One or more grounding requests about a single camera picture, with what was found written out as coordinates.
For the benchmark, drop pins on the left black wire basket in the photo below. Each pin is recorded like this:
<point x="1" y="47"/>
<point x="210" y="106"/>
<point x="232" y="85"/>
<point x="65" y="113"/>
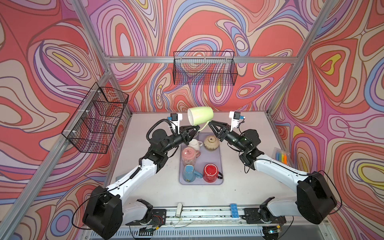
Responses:
<point x="100" y="114"/>

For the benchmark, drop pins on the black wire basket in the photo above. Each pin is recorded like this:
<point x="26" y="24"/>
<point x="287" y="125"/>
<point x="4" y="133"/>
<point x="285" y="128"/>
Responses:
<point x="100" y="114"/>
<point x="204" y="68"/>

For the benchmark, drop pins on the box of coloured markers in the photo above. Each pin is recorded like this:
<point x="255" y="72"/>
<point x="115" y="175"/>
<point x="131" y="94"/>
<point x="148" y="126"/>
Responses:
<point x="282" y="156"/>

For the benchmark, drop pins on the blue toy brick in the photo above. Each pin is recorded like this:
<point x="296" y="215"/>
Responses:
<point x="234" y="211"/>

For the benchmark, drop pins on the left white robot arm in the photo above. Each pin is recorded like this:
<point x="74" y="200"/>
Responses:
<point x="105" y="212"/>

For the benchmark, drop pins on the white mug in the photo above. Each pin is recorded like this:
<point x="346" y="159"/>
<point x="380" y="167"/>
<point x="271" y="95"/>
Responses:
<point x="195" y="144"/>

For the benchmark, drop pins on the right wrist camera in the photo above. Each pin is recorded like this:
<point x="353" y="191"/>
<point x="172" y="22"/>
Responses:
<point x="236" y="118"/>

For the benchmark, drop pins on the pink cartoon mug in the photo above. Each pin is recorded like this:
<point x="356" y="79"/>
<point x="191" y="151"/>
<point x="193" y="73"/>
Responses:
<point x="189" y="156"/>

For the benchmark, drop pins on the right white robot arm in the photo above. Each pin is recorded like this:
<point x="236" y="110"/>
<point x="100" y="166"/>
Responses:
<point x="314" y="198"/>

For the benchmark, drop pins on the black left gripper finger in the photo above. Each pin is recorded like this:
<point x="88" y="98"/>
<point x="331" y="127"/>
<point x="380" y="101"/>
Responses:
<point x="189" y="131"/>
<point x="186" y="140"/>

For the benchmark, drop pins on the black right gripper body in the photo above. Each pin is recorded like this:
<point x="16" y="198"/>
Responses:
<point x="233" y="138"/>

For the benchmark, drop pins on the blue floral mug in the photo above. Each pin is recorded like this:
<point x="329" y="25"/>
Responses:
<point x="190" y="174"/>

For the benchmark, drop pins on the red mug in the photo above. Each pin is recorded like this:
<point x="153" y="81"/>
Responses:
<point x="211" y="173"/>

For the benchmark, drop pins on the light green mug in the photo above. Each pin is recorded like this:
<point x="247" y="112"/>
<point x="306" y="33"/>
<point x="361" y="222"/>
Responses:
<point x="200" y="115"/>

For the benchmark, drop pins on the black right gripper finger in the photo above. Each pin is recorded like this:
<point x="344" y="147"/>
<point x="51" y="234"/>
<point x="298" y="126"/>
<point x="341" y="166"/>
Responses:
<point x="219" y="128"/>
<point x="220" y="136"/>

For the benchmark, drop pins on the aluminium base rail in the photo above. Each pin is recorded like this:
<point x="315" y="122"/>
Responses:
<point x="217" y="223"/>

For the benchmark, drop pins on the lavender plastic tray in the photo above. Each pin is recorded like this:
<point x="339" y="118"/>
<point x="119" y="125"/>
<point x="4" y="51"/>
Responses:
<point x="207" y="157"/>

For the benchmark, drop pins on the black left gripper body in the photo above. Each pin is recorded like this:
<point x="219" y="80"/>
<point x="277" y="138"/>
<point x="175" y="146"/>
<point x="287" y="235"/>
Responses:
<point x="174" y="142"/>

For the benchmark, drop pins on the back black wire basket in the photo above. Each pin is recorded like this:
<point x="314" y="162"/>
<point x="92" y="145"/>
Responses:
<point x="204" y="68"/>

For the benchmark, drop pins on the white clip on rail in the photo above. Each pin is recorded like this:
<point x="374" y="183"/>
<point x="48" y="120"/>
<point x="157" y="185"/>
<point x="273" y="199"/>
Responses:
<point x="179" y="210"/>

